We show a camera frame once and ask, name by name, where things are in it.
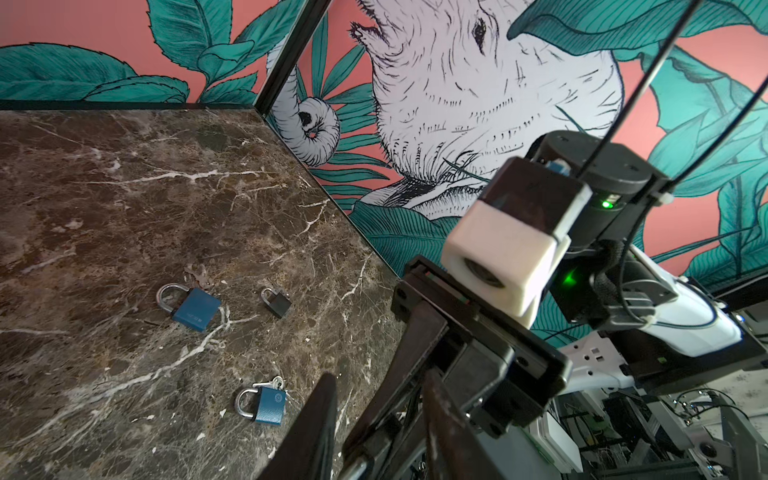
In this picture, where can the right black frame post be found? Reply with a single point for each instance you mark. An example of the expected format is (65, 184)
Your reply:
(300, 35)

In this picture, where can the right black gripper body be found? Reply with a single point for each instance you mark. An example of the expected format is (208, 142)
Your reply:
(496, 372)

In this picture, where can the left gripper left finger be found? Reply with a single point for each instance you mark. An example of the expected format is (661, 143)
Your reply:
(307, 450)

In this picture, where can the blue padlock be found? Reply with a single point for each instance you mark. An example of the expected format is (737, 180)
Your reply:
(262, 402)
(196, 310)

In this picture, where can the dark padlock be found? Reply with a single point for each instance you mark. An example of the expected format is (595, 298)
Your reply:
(276, 301)

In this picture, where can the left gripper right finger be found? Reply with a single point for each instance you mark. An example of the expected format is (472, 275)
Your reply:
(449, 441)

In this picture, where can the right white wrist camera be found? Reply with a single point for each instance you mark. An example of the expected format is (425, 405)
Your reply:
(510, 241)

